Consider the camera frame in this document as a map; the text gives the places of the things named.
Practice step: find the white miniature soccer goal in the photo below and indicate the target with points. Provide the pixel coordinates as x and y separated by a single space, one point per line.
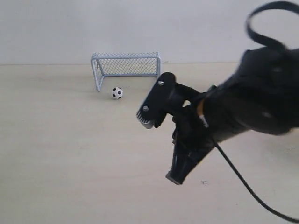
125 65

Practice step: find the black and white mini soccer ball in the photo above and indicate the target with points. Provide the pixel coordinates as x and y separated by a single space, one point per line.
117 93

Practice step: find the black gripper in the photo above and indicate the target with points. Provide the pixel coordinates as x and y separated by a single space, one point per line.
196 134

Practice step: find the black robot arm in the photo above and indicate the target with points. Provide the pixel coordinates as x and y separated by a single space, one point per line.
262 95

